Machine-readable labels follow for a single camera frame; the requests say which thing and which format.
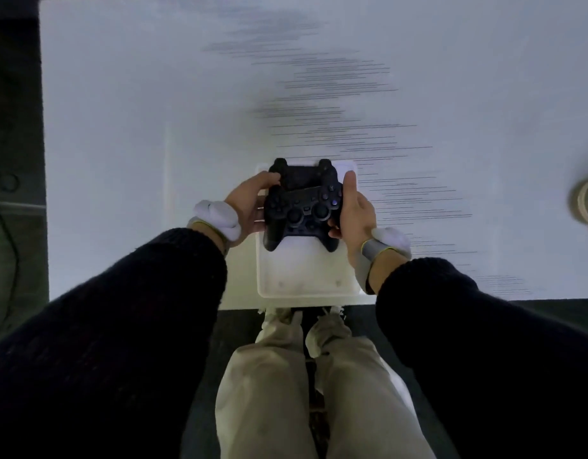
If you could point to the person's left leg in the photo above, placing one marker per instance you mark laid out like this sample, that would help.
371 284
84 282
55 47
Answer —
263 391

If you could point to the white right wrist tracker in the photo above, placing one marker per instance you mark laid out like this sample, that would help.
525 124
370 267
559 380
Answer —
389 241

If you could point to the person's left hand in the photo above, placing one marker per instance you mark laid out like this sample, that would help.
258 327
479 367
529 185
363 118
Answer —
244 205

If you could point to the white plastic tray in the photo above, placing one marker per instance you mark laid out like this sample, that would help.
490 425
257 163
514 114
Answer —
303 272

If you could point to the person's right thumb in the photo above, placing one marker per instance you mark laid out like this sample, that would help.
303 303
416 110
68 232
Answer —
335 232

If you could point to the person's right leg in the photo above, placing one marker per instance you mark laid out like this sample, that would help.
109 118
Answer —
365 401

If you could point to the white shoe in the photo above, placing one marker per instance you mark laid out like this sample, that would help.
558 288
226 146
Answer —
270 311
336 310

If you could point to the white left shoe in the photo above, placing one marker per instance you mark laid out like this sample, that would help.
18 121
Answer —
270 311

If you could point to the person's leg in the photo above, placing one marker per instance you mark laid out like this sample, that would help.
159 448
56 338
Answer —
365 401
263 391

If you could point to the white wrist tracker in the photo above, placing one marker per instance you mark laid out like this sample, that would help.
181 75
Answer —
220 217
389 241

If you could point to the person's right hand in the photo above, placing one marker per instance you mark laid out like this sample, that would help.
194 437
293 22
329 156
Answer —
358 219

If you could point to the black game controller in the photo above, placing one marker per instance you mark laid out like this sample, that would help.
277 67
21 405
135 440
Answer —
303 215
301 175

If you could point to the person's left forearm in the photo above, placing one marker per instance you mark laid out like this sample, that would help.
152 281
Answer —
107 339

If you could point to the white right shoe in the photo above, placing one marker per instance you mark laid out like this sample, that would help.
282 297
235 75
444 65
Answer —
336 310

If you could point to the person's left thumb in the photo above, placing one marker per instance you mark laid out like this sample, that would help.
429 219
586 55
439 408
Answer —
260 220

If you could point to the person's right forearm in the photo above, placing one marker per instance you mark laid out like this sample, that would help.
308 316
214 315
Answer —
490 358

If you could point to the white left wrist tracker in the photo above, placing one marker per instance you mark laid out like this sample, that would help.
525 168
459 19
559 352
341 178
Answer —
220 217

